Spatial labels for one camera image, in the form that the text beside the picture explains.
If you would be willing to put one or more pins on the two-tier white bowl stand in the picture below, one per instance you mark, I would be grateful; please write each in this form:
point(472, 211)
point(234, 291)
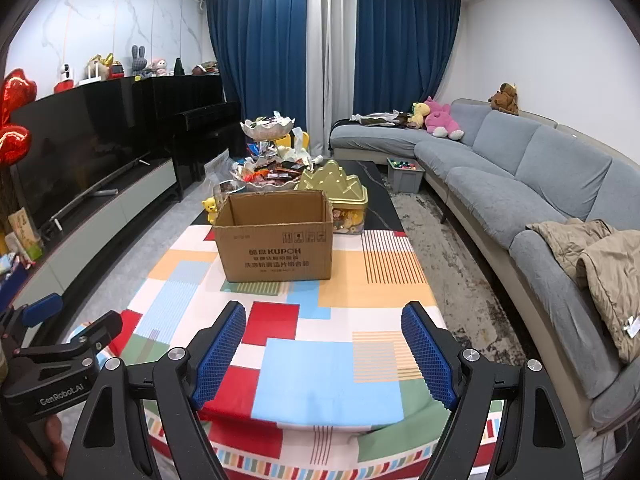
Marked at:
point(267, 132)

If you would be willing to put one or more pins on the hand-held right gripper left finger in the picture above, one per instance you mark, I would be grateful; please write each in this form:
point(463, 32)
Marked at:
point(220, 355)

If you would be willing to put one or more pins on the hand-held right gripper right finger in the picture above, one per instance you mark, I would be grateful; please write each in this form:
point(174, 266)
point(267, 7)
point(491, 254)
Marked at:
point(430, 355)

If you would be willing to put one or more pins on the person's left hand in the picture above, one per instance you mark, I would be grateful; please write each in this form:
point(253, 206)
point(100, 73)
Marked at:
point(55, 445)

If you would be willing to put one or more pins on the pink plush toy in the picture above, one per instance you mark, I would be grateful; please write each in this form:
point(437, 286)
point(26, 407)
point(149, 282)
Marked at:
point(442, 117)

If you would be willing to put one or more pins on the large pile of wrapped snacks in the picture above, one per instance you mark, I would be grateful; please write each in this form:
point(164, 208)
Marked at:
point(272, 170)

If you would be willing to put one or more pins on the grey sofa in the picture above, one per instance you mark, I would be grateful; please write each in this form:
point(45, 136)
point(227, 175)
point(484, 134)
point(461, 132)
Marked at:
point(500, 160)

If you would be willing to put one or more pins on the black television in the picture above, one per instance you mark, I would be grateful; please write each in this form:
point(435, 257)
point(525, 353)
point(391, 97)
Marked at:
point(75, 150)

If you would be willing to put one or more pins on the small pile of wrapped snacks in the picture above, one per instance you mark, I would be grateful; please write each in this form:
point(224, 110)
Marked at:
point(267, 121)

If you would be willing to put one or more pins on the grey remote control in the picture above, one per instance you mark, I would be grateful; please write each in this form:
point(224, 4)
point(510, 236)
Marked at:
point(106, 192)

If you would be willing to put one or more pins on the yellow plush toy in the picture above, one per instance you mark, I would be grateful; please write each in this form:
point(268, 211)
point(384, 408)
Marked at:
point(419, 112)

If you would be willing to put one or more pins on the colourful checked tablecloth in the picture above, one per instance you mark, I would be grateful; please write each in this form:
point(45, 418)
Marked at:
point(300, 360)

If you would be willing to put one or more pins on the brown plush toy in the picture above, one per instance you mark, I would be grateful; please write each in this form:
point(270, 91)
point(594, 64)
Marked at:
point(505, 100)

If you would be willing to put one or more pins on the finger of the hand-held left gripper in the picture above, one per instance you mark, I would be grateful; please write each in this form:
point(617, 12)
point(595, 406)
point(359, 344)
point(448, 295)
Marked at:
point(102, 325)
point(42, 307)

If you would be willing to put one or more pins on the grey storage bin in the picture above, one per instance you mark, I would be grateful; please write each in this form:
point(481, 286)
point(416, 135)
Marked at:
point(405, 177)

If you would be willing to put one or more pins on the black piano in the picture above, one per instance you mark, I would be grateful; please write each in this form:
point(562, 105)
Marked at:
point(195, 110)

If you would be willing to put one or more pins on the gold mountain-lid container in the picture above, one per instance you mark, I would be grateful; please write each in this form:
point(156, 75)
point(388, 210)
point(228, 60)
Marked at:
point(332, 185)

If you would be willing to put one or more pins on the grey rabbit plush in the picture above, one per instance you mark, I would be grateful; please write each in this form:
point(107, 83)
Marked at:
point(139, 62)

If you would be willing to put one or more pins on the blue curtain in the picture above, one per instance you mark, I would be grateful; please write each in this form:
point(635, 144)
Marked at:
point(405, 45)
point(260, 50)

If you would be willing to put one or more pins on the red heart balloon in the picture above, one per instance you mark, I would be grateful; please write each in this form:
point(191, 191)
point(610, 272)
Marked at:
point(17, 95)
point(14, 145)

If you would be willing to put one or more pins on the yellow bear figure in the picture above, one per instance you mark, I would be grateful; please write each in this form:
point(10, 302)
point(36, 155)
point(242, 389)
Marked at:
point(210, 210)

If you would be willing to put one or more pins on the grey television cabinet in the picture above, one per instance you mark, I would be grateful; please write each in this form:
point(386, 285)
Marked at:
point(125, 195)

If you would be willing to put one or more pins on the white curtain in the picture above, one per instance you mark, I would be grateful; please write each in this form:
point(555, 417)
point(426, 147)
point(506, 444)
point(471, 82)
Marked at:
point(330, 60)

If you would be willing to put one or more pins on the grey patterned rug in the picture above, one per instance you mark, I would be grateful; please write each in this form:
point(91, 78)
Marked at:
point(440, 240)

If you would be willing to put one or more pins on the beige jacket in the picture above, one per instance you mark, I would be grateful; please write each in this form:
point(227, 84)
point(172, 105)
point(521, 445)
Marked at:
point(600, 265)

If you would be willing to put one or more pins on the brown cardboard box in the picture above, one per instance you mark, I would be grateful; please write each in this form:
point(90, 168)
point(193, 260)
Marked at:
point(275, 250)

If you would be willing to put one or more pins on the yellow chair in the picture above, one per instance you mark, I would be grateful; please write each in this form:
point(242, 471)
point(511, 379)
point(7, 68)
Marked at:
point(297, 141)

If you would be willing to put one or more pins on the white security camera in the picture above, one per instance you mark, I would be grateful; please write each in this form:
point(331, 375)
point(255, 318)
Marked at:
point(66, 73)

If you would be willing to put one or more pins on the pink doll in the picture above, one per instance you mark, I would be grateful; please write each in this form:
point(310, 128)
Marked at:
point(158, 67)

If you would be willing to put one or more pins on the clothes heap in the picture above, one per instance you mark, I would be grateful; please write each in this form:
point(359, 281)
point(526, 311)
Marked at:
point(382, 118)

